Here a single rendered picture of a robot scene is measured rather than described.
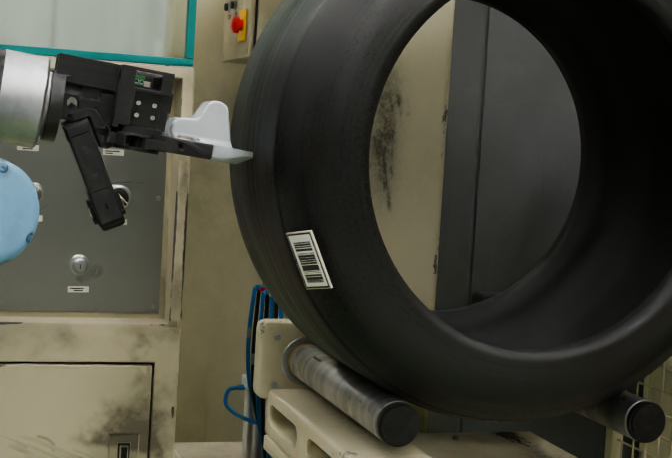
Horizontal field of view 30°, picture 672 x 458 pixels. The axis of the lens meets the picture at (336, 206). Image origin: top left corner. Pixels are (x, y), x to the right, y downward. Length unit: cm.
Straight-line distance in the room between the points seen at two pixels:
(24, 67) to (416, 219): 61
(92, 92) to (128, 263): 64
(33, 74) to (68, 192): 63
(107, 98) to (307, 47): 20
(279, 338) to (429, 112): 35
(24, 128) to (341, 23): 32
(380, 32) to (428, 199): 46
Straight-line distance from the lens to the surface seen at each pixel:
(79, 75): 125
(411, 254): 163
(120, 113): 123
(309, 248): 120
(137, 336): 182
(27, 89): 122
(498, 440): 166
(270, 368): 157
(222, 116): 127
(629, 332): 134
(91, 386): 182
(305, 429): 142
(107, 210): 126
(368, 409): 129
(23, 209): 109
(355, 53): 121
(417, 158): 163
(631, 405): 138
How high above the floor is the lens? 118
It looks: 3 degrees down
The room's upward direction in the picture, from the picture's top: 4 degrees clockwise
